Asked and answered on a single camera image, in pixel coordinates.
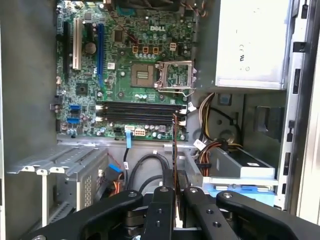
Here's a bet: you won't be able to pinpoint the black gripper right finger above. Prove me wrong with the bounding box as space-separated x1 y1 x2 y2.
183 186 320 240

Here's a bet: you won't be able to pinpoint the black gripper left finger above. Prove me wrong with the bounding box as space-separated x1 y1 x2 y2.
19 186 176 240

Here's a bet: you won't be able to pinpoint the green RAM stick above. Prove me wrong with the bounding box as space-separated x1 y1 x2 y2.
171 113 185 227

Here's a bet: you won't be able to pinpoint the black RAM slot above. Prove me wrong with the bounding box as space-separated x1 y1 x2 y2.
96 111 188 119
96 106 188 113
96 100 188 108
96 117 188 125

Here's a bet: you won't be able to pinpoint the slim optical drive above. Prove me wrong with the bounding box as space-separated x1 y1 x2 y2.
202 146 280 186

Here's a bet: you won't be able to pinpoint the grey metal disk bay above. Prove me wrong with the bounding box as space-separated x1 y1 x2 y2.
4 143 111 226

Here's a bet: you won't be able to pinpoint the metal socket cover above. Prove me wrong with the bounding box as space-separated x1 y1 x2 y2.
157 60 196 91

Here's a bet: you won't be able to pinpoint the CPU socket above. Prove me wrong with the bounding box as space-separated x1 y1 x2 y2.
129 62 158 89

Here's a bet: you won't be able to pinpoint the green Dell motherboard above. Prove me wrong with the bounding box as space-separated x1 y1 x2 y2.
56 0 199 143

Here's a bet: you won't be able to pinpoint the blue expansion slot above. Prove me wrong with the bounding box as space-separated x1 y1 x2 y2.
96 23 105 86

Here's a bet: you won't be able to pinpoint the silver coin battery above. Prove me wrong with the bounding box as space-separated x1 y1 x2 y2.
84 41 98 55

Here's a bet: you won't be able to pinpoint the grey Dell power supply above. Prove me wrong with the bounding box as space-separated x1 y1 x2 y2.
214 0 294 91

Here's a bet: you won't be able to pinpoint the white expansion slot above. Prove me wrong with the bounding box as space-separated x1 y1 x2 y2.
72 16 83 71

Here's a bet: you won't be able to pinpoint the black expansion slot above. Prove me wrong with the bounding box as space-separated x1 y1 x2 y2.
62 20 71 76

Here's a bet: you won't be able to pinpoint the black and grey PC case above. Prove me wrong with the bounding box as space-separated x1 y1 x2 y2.
0 0 318 240

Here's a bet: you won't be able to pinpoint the orange SATA cable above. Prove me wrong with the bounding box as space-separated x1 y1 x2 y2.
109 172 126 196

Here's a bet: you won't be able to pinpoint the black cable bundle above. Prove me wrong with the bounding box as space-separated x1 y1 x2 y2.
125 153 174 194

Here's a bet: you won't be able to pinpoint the yellow orange power wires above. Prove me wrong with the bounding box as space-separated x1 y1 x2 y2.
195 91 244 176

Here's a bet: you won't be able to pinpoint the light blue SATA cable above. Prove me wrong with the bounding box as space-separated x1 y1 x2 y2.
123 125 134 171

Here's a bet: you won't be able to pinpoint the wire locking lever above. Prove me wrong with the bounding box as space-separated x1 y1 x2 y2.
172 88 196 99

